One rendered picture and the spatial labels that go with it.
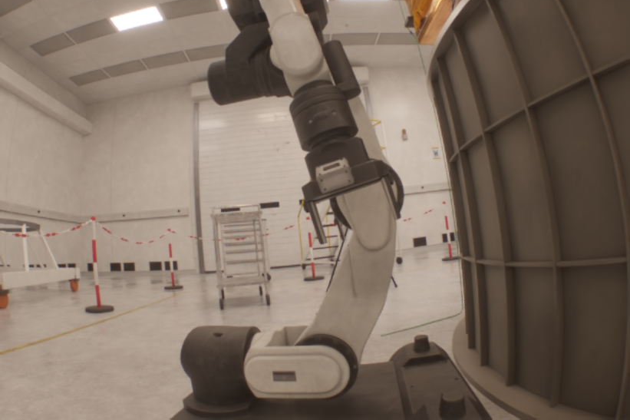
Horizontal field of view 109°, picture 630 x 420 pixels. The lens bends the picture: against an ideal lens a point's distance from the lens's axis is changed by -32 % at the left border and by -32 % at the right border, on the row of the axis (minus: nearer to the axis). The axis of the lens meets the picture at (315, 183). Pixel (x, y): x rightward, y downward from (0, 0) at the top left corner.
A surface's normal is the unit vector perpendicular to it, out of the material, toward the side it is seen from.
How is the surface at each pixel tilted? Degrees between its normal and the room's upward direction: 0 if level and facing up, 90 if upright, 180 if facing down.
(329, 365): 90
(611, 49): 90
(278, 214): 90
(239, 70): 113
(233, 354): 64
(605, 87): 90
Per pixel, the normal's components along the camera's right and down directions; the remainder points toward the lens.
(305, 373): -0.15, -0.16
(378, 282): -0.10, 0.27
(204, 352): -0.26, -0.60
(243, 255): 0.21, -0.20
